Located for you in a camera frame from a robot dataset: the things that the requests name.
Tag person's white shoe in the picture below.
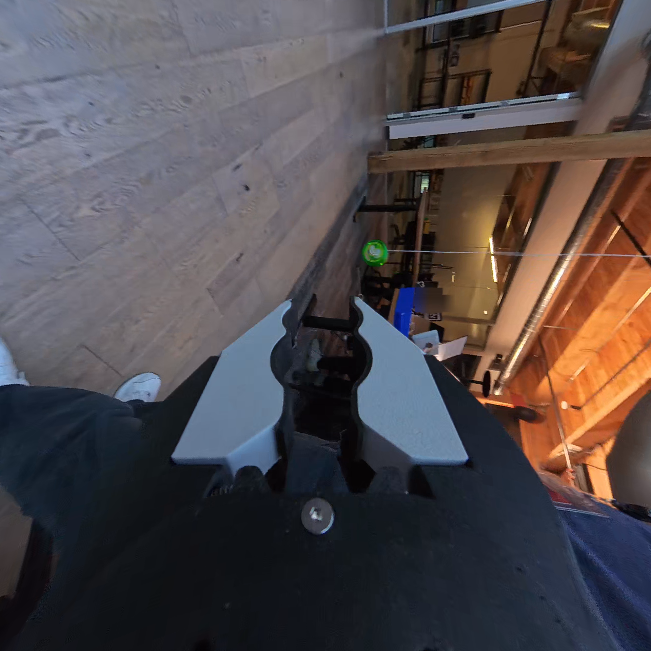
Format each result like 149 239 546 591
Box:
0 337 29 387
113 372 162 402

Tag white yoyo string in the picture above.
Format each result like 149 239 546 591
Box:
386 249 651 258

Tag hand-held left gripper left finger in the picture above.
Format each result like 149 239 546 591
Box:
171 299 298 476

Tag person's dark pants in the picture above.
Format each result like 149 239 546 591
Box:
0 384 174 631

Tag wooden post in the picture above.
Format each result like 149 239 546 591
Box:
367 130 651 174

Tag long wooden table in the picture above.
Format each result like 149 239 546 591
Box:
353 191 433 288

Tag person's blue shirt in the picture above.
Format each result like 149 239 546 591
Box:
557 501 651 651

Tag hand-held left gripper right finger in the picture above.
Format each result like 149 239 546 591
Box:
340 296 470 493

